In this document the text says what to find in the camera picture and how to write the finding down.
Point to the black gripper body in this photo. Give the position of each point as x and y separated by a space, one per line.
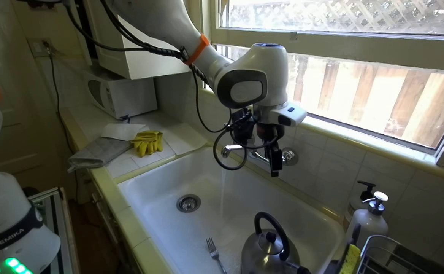
246 130

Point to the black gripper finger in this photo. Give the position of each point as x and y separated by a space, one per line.
270 156
276 159

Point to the chrome sink drain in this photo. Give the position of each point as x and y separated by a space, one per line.
188 203

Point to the white ceramic sink basin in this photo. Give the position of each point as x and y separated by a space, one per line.
228 204

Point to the dark soap pump bottle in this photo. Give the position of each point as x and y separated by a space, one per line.
360 192

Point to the yellow rubber glove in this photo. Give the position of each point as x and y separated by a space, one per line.
147 144

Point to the metal fork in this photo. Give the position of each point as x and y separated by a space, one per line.
214 253

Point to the white soap pump bottle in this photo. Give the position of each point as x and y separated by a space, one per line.
367 221

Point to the white toaster oven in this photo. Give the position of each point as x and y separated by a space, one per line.
121 98

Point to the dish drying rack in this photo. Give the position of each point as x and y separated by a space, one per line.
381 255

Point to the grey folded cloth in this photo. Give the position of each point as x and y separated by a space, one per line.
97 154

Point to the chrome wall faucet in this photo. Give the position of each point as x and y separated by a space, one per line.
287 156

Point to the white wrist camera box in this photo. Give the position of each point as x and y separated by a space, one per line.
288 115

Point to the steel kettle black handle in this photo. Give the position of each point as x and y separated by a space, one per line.
267 250

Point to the window with white frame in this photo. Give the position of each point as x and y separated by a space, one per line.
375 66

